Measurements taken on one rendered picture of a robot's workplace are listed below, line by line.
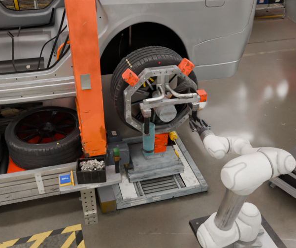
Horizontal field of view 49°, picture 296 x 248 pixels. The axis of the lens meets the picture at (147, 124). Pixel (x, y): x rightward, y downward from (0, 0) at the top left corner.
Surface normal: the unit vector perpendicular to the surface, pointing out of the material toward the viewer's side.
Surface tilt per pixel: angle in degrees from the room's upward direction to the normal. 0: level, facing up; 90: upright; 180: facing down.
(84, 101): 90
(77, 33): 90
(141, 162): 0
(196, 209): 0
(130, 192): 0
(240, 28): 90
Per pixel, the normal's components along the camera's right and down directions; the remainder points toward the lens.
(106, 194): 0.01, -0.82
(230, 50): 0.29, 0.54
